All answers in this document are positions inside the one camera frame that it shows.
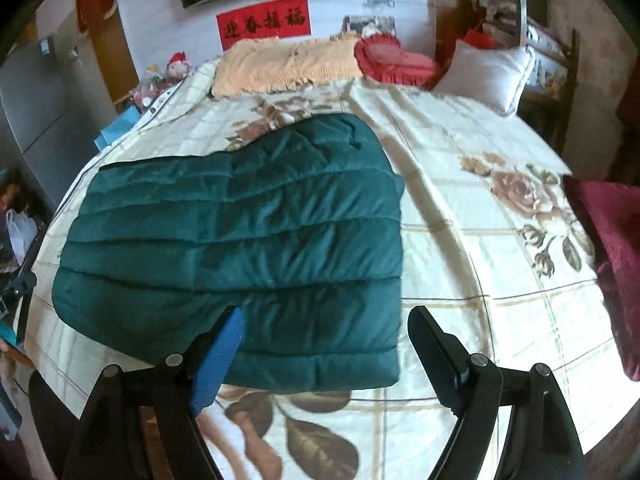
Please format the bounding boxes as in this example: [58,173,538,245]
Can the dark green quilted jacket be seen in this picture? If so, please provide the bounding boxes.
[51,113,405,392]

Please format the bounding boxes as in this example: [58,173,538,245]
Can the white plastic bag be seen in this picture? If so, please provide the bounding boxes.
[6,209,38,266]

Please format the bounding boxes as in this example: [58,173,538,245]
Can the floral cream bed quilt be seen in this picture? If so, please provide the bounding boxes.
[25,60,639,479]

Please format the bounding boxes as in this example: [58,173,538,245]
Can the grey refrigerator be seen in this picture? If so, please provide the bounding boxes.
[0,34,101,212]

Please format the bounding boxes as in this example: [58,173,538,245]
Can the blue paper bag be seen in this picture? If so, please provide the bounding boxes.
[93,105,142,151]

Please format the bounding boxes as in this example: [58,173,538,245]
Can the maroon velvet cloth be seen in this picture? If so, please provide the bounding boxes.
[563,176,639,382]

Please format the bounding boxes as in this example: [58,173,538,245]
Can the pig plush toy red hat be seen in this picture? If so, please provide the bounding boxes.
[166,52,191,80]

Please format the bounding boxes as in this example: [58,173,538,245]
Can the peach ruffled pillow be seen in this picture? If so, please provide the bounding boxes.
[212,32,362,98]

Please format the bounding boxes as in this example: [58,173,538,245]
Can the white satin pillow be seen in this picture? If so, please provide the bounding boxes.
[433,40,535,117]

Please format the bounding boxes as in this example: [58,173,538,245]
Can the red heart-shaped cushion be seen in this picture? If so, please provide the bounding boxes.
[354,34,444,89]

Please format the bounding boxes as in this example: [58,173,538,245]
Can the wooden chair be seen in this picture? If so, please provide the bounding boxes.
[474,0,582,156]

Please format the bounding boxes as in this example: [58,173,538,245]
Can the red Chinese banner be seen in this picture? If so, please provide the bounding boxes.
[217,0,311,51]

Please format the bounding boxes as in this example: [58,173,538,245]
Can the framed photo on headboard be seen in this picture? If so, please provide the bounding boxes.
[342,15,396,37]

